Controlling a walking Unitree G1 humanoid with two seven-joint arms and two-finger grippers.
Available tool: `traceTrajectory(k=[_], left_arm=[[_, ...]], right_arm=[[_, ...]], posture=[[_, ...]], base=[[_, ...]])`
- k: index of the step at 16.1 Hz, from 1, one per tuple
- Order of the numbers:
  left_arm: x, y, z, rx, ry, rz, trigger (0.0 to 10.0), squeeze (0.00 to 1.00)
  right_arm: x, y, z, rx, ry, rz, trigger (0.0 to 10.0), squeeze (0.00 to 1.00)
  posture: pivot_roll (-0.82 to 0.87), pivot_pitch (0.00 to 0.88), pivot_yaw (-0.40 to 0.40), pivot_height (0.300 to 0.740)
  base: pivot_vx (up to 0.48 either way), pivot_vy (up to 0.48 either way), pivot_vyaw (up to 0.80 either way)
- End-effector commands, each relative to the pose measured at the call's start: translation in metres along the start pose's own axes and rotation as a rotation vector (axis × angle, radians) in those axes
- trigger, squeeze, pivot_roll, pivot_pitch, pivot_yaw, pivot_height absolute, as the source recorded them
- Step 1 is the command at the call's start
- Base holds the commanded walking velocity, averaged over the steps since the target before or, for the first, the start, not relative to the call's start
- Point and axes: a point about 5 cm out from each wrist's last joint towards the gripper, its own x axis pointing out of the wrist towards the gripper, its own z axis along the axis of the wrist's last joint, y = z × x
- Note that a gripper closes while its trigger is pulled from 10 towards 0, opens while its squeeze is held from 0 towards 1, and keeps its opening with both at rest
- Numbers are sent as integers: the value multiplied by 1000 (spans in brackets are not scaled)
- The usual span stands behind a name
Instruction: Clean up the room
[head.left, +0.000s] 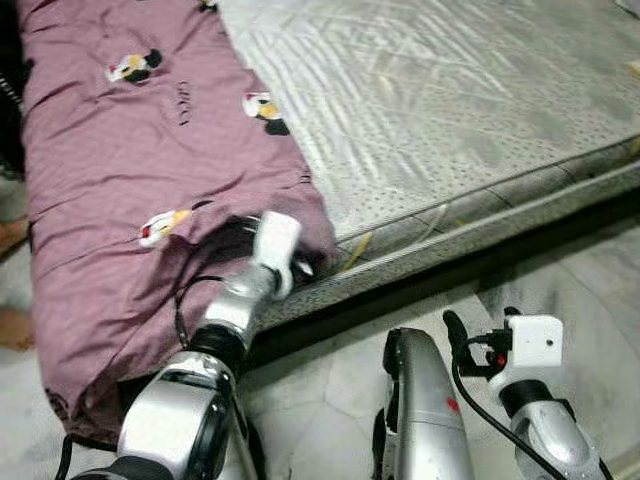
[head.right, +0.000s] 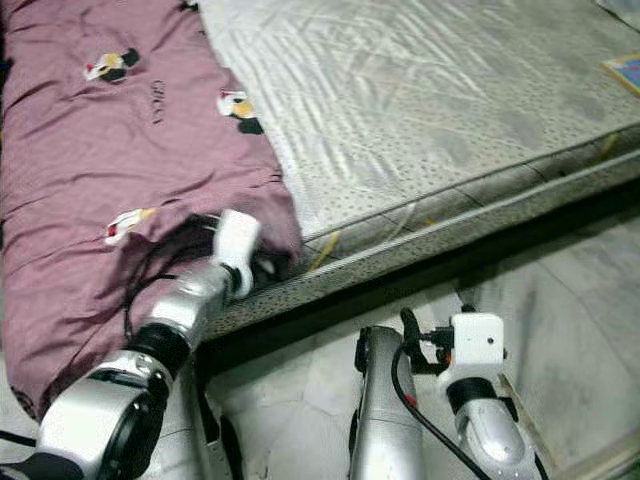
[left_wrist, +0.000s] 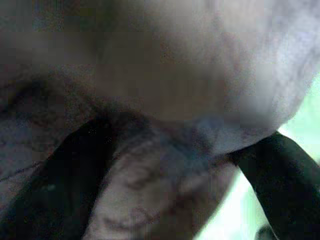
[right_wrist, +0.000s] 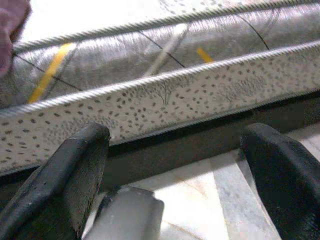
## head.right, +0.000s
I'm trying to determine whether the dark bed base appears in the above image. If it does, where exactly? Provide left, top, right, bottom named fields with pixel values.
left=190, top=170, right=640, bottom=382

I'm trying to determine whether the mauve cartoon print duvet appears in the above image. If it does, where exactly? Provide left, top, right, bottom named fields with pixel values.
left=0, top=0, right=307, bottom=423

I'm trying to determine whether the grey quilted mattress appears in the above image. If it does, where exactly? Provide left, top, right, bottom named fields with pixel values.
left=195, top=0, right=640, bottom=343

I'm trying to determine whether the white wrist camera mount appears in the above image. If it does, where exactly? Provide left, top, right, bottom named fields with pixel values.
left=450, top=311, right=507, bottom=382
left=214, top=207, right=265, bottom=299

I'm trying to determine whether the right robot leg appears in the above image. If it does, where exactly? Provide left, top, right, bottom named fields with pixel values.
left=347, top=324, right=427, bottom=480

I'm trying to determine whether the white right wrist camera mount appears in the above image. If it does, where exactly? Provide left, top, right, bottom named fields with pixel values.
left=450, top=311, right=507, bottom=382

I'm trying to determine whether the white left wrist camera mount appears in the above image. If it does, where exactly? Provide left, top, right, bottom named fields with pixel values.
left=214, top=207, right=265, bottom=299

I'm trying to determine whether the robot leg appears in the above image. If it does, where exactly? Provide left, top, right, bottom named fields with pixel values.
left=347, top=324, right=427, bottom=480
left=180, top=360, right=232, bottom=480

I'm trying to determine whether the left robot leg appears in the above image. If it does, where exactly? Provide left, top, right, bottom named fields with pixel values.
left=180, top=360, right=232, bottom=480

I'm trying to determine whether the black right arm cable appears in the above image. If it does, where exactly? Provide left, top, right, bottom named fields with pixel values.
left=389, top=340, right=552, bottom=480

